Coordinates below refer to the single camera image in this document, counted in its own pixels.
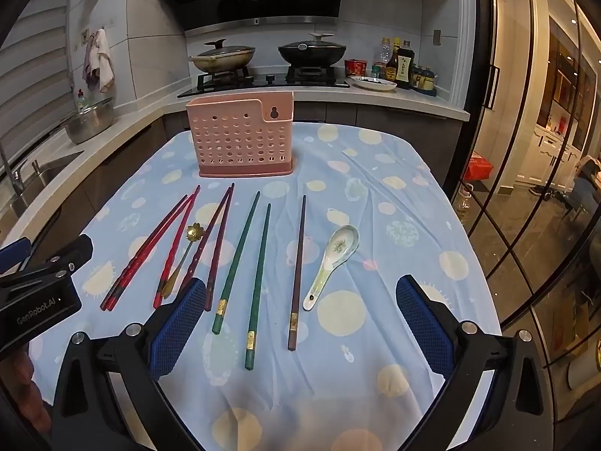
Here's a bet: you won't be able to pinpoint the small seasoning jars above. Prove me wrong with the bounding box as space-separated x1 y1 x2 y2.
411 66 438 94

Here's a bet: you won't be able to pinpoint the white plate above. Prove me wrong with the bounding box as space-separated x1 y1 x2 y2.
350 75 398 91

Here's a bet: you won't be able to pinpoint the dark red wavy chopstick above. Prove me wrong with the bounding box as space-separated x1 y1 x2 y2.
180 187 232 289
205 183 235 312

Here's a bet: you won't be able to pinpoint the beige pan with lid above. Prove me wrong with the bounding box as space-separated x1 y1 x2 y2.
189 39 257 75

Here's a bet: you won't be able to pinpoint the yellow cap sauce bottle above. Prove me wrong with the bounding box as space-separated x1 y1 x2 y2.
386 38 403 82

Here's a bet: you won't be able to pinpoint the person's left hand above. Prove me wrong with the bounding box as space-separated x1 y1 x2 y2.
0 352 51 437

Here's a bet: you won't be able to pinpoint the red bag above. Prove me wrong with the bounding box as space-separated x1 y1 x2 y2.
462 151 495 182

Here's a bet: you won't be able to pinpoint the steel colander bowl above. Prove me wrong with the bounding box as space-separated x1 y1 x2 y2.
63 98 116 145

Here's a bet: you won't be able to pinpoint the plastic bottle on floor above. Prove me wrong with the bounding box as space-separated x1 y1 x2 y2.
455 183 471 227

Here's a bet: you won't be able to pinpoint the pink hanging towel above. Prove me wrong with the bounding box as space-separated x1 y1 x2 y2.
83 33 101 92

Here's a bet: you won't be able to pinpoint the green chopstick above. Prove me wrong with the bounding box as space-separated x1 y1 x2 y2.
244 203 272 370
212 192 261 335

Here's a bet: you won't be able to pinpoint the steel sink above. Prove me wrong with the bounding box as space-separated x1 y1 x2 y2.
0 150 86 229

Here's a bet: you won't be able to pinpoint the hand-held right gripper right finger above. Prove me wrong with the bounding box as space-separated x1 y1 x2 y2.
396 275 552 451

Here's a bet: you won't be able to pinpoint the steel faucet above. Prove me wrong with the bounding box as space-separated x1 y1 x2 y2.
0 143 31 200

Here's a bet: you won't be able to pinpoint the brown chopstick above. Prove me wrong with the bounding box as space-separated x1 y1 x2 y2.
287 195 307 351

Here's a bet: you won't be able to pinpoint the white hanging towel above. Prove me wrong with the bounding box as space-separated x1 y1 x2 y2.
94 28 116 94

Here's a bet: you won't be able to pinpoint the dark soy sauce bottle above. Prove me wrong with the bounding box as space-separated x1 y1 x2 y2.
396 41 417 91

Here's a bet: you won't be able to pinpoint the white window blinds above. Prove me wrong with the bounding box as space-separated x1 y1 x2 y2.
0 0 82 160

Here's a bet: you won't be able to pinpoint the blue dotted tablecloth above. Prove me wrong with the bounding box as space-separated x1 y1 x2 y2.
28 121 504 451

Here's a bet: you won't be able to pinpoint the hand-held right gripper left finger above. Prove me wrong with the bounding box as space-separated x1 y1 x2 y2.
51 278 207 451

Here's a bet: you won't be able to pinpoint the clear plastic bottle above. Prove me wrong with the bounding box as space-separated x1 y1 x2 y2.
374 38 393 79

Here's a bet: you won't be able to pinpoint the gold flower spoon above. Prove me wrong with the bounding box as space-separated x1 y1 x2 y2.
161 224 203 300

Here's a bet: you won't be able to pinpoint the white ceramic soup spoon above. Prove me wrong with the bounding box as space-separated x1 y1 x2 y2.
302 224 361 312

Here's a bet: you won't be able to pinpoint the black wok with lid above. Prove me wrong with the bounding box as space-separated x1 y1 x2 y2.
278 33 349 68

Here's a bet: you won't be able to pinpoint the pink perforated utensil holder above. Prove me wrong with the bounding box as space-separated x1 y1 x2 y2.
186 91 294 178

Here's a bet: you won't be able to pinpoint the glass sliding door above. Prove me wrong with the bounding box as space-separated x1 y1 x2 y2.
450 0 601 433

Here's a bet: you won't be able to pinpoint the black gas stove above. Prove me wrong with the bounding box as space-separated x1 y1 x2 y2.
177 65 351 100

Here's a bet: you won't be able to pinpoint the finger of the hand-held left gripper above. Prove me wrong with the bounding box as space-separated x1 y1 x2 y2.
0 239 32 274
32 234 94 276

